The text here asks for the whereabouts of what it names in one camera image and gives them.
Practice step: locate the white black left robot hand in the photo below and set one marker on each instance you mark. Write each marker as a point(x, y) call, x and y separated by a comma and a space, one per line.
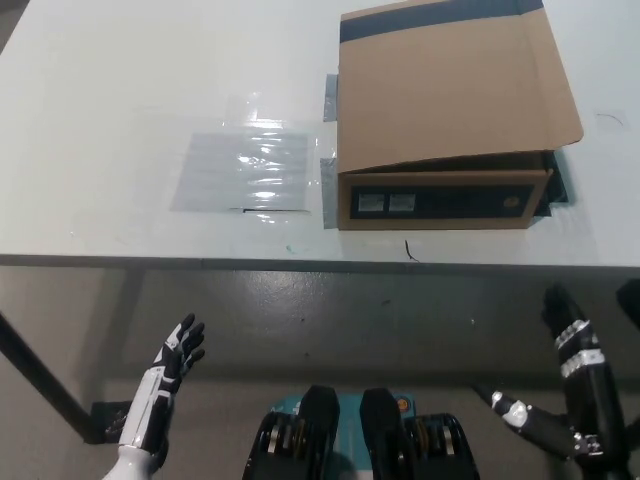
point(167, 365)

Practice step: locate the short grey tape strip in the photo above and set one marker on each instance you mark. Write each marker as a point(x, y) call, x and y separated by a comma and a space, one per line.
point(332, 97)

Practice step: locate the black table leg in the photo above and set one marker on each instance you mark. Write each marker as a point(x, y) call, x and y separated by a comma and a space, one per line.
point(45, 372)

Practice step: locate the long grey tape strip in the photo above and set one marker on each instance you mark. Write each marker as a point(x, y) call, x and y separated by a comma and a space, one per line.
point(330, 195)

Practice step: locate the brown cardboard storage box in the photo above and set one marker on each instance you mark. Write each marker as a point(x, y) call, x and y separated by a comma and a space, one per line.
point(450, 90)

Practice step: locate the black taped table foot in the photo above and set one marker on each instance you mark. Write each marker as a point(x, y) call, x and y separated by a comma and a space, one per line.
point(107, 422)

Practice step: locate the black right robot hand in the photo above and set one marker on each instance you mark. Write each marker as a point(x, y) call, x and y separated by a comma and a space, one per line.
point(590, 390)

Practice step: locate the clear plastic bag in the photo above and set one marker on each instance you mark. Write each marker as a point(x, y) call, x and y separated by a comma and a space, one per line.
point(245, 170)

